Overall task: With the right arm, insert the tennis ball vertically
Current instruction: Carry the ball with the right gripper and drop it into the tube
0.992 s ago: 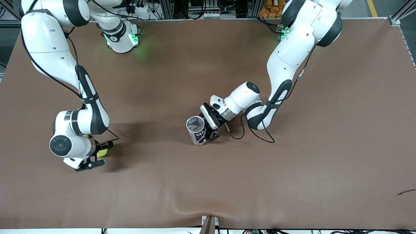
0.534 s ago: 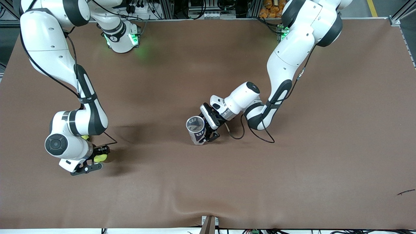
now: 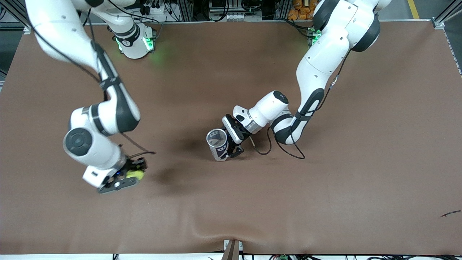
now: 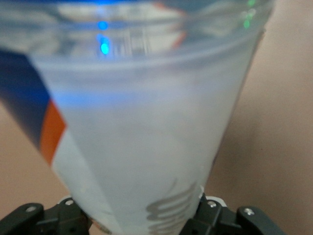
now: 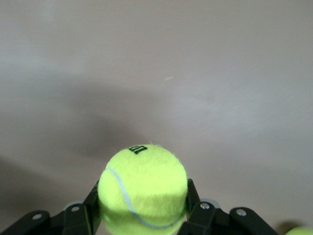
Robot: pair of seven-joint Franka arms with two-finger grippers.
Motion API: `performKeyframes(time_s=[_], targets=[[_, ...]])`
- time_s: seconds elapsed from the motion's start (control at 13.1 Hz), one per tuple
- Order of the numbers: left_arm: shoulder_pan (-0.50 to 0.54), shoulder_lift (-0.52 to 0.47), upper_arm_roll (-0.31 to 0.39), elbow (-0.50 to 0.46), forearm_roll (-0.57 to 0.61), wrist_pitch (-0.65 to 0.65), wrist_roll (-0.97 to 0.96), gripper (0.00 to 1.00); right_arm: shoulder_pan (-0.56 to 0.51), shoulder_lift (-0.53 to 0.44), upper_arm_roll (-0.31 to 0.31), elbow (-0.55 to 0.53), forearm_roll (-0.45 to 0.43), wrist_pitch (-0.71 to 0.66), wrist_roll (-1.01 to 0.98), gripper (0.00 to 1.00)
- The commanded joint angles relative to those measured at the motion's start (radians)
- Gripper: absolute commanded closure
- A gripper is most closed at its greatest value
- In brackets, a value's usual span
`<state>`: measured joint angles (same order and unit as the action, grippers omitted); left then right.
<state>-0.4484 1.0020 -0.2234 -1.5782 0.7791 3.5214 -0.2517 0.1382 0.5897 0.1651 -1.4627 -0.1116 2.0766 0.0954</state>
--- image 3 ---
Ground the silver blue tennis ball can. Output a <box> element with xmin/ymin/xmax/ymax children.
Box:
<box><xmin>206</xmin><ymin>129</ymin><xmax>230</xmax><ymax>161</ymax></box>

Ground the brown table mat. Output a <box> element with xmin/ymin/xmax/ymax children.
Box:
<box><xmin>0</xmin><ymin>20</ymin><xmax>462</xmax><ymax>255</ymax></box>

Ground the grey metal equipment box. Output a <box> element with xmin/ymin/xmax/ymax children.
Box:
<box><xmin>209</xmin><ymin>0</ymin><xmax>262</xmax><ymax>13</ymax></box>

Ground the pile of orange objects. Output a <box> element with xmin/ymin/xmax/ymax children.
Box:
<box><xmin>288</xmin><ymin>0</ymin><xmax>319</xmax><ymax>21</ymax></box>

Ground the white strip with black plugs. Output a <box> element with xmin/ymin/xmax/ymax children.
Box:
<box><xmin>139</xmin><ymin>0</ymin><xmax>170</xmax><ymax>15</ymax></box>

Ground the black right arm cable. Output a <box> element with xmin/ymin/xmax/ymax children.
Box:
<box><xmin>25</xmin><ymin>0</ymin><xmax>156</xmax><ymax>159</ymax></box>

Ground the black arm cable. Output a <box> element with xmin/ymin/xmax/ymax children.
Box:
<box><xmin>250</xmin><ymin>51</ymin><xmax>351</xmax><ymax>160</ymax></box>
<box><xmin>25</xmin><ymin>0</ymin><xmax>156</xmax><ymax>159</ymax></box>

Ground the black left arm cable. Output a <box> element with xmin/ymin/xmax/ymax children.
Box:
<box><xmin>250</xmin><ymin>51</ymin><xmax>351</xmax><ymax>160</ymax></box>

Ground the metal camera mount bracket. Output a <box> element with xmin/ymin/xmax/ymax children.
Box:
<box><xmin>223</xmin><ymin>239</ymin><xmax>243</xmax><ymax>260</ymax></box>

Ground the aluminium frame post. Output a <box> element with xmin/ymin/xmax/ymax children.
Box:
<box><xmin>177</xmin><ymin>0</ymin><xmax>193</xmax><ymax>21</ymax></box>
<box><xmin>276</xmin><ymin>0</ymin><xmax>291</xmax><ymax>20</ymax></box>

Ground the aluminium frame profile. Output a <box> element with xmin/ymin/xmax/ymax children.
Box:
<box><xmin>0</xmin><ymin>0</ymin><xmax>33</xmax><ymax>33</ymax></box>
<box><xmin>431</xmin><ymin>0</ymin><xmax>462</xmax><ymax>29</ymax></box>

